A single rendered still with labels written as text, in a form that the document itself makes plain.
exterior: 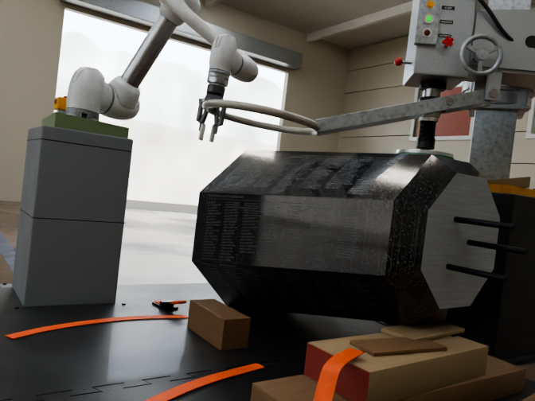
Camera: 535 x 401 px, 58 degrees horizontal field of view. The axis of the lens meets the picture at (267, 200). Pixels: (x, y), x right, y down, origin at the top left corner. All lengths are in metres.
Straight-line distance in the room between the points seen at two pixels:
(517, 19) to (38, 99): 7.34
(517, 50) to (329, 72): 9.27
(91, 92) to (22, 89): 5.98
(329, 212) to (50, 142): 1.24
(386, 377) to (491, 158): 1.49
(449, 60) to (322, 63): 9.19
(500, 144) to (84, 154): 1.96
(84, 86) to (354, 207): 1.42
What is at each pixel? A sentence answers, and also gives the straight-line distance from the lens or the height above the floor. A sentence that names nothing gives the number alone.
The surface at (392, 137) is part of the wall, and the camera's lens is 10.14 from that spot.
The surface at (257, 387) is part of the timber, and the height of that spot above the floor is 0.10.
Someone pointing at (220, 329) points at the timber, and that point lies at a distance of 1.91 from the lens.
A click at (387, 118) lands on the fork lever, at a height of 0.96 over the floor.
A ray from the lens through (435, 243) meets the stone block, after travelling 1.68.
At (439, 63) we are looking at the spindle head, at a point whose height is 1.17.
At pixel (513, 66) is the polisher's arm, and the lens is 2.04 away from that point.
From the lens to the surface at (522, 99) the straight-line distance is 2.63.
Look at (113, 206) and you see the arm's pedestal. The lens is 2.39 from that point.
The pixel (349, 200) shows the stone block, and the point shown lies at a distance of 1.72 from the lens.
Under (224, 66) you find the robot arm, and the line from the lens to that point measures 2.07.
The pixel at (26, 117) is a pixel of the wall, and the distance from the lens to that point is 8.42.
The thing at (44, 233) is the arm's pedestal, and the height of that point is 0.33.
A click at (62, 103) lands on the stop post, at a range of 3.51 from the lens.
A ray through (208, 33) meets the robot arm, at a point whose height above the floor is 1.29.
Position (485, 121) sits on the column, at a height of 1.09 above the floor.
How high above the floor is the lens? 0.64
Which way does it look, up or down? 1 degrees down
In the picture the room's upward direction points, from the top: 7 degrees clockwise
